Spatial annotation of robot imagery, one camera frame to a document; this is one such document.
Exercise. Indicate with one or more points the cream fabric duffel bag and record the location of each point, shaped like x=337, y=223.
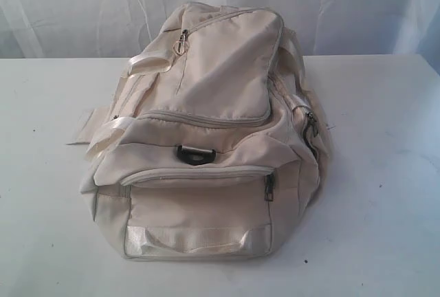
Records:
x=214, y=144

